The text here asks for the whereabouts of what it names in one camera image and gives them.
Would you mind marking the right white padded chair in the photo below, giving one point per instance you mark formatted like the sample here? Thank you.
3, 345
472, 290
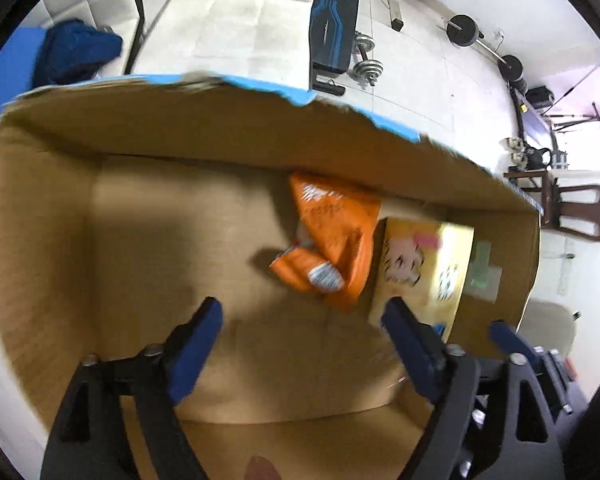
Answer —
266, 40

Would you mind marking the dark blue cloth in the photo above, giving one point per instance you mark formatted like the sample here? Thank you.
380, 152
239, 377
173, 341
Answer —
72, 52

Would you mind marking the left white padded chair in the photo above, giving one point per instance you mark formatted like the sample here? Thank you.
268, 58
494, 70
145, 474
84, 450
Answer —
119, 16

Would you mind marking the open cardboard box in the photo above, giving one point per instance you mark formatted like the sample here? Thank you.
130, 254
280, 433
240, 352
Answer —
123, 204

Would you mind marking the black blue weight bench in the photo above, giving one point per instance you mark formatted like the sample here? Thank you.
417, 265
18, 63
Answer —
331, 36

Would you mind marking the small dumbbell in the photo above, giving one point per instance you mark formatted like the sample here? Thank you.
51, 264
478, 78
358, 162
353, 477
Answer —
367, 70

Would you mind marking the floor barbell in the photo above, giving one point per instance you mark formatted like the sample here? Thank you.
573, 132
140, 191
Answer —
463, 31

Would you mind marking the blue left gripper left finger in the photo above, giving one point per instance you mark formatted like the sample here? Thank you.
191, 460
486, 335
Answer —
188, 347

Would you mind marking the blue foam mat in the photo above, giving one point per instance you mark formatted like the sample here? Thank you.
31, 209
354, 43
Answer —
17, 59

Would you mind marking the white padded chair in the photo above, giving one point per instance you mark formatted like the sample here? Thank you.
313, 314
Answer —
119, 16
266, 40

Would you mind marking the orange snack packet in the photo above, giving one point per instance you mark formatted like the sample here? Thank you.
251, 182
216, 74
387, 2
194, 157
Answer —
334, 245

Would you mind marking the black speaker box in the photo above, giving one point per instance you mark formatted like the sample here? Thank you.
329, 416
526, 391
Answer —
540, 97

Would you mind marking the dark wooden chair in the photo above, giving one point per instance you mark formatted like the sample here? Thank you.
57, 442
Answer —
555, 207

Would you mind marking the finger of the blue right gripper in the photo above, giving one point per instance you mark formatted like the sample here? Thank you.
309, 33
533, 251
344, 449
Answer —
508, 342

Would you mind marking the grey plastic chair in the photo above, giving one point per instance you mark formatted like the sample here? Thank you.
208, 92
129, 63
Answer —
548, 325

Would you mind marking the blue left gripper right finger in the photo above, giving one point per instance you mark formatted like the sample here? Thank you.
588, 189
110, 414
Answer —
420, 348

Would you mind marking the yellow tissue pack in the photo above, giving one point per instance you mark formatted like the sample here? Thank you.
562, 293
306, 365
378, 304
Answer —
425, 263

